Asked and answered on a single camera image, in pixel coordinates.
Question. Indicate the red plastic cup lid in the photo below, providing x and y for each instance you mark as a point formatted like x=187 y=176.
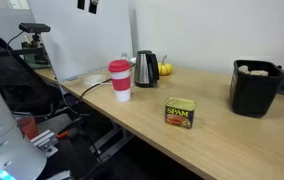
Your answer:
x=119 y=65

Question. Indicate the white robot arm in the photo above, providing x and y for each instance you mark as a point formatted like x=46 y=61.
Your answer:
x=2 y=133

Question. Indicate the white cup with red sleeve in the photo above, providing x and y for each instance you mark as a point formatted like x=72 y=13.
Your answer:
x=121 y=84

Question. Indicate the red plastic cup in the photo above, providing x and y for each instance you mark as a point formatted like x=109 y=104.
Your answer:
x=28 y=127

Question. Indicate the stainless steel electric kettle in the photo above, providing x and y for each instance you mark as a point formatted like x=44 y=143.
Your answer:
x=143 y=70

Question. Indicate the small yellow pumpkin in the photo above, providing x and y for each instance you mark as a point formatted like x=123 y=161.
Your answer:
x=165 y=69

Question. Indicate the clear plastic water bottle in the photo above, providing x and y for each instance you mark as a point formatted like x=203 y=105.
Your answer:
x=124 y=56

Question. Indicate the Spam meat can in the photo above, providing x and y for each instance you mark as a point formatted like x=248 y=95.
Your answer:
x=179 y=115

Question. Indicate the grey panel foot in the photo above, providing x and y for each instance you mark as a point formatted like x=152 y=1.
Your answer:
x=72 y=78

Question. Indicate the white divider panel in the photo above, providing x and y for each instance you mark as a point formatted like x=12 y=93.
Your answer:
x=82 y=40

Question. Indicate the crumpled paper piece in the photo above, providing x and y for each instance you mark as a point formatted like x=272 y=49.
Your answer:
x=243 y=69
x=259 y=72

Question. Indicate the green clamp base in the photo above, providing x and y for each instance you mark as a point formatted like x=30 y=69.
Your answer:
x=37 y=60

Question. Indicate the black landfill bin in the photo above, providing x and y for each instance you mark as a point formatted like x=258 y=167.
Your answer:
x=253 y=95

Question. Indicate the aluminium bracket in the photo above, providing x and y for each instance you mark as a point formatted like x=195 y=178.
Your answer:
x=45 y=142

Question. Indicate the black camera stand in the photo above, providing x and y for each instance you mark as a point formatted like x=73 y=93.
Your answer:
x=35 y=40

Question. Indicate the black stereo camera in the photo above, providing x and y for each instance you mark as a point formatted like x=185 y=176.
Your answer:
x=34 y=27

